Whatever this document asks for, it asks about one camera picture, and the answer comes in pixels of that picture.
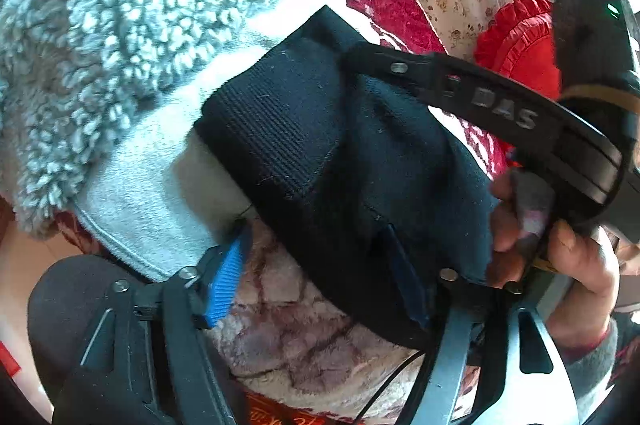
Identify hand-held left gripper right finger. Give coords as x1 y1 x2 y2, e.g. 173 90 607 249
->
384 225 582 425

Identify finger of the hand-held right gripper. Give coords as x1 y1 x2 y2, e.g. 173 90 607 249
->
344 41 468 113

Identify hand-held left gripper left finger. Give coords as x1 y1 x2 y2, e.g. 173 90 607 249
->
65 225 256 425

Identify black pants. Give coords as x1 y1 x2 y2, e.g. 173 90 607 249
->
194 5 503 351

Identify person's right forearm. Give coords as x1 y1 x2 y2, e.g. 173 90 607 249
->
547 317 640 425

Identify person's right hand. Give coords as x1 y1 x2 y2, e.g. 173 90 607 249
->
489 170 622 348

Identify white plush floral blanket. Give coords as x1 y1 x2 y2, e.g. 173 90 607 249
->
165 140 476 416

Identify red heart-shaped pillow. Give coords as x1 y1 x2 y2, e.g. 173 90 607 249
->
472 0 563 100

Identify white fleece garment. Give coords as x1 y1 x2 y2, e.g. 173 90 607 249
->
70 0 373 283

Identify red cloth with gold print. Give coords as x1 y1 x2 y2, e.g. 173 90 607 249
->
242 391 363 425

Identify grey fleece jacket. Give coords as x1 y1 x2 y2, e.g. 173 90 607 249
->
0 0 361 241

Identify black cable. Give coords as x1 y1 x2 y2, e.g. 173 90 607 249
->
350 349 427 425

